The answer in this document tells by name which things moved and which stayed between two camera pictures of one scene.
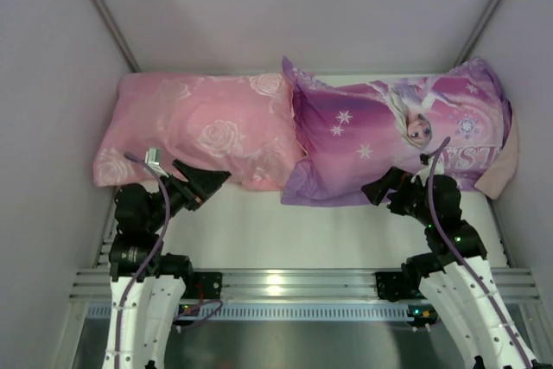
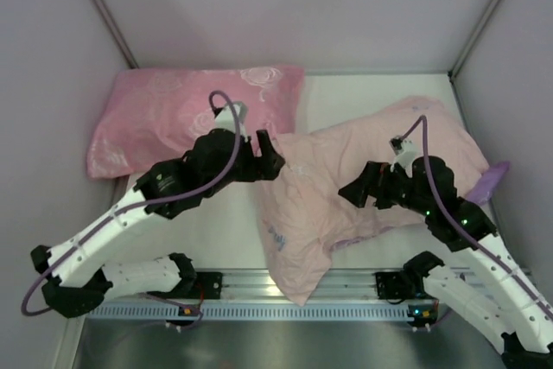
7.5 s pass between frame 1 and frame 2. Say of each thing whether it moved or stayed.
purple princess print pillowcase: moved
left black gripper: moved
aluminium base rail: stayed
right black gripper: stayed
